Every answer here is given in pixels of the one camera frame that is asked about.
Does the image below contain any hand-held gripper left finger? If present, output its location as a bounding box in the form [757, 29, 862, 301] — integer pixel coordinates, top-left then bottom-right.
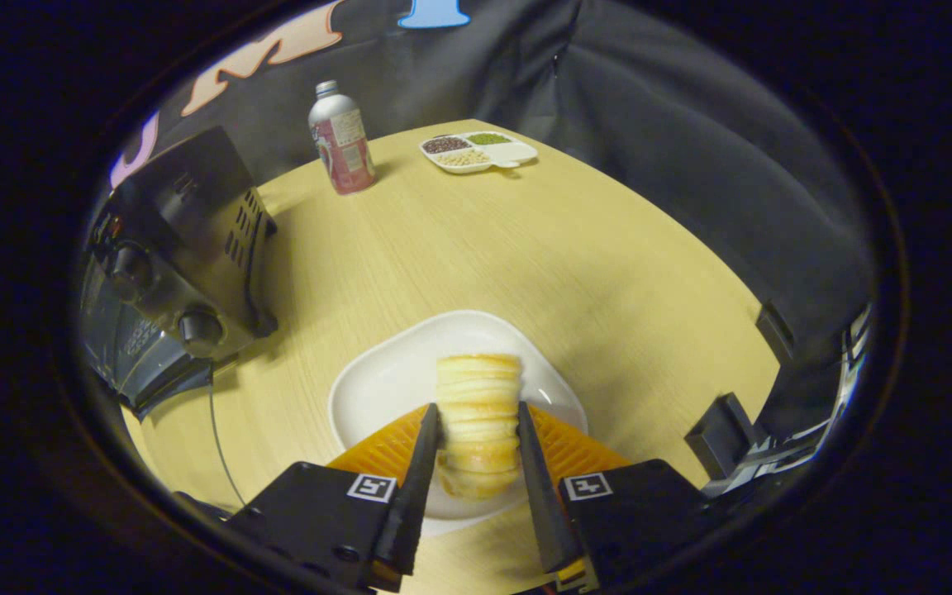
[224, 402, 444, 594]

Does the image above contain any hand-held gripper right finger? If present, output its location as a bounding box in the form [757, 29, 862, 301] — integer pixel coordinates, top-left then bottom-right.
[516, 402, 712, 594]

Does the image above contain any thin black power cable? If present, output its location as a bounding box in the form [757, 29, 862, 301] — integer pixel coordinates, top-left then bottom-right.
[208, 383, 247, 507]

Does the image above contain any white square plate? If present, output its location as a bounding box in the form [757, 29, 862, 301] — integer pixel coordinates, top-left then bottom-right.
[327, 310, 589, 538]

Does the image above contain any white divided tray with beans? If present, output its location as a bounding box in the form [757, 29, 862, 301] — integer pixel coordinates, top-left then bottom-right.
[419, 130, 540, 175]

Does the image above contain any black clamp block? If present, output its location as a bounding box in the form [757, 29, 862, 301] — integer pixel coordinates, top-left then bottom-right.
[684, 392, 768, 482]
[755, 301, 797, 366]

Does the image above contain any golden bread roll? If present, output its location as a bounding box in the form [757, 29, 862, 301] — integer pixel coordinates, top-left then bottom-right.
[434, 354, 524, 502]

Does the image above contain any black toaster oven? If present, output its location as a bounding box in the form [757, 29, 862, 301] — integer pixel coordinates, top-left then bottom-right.
[79, 124, 280, 421]

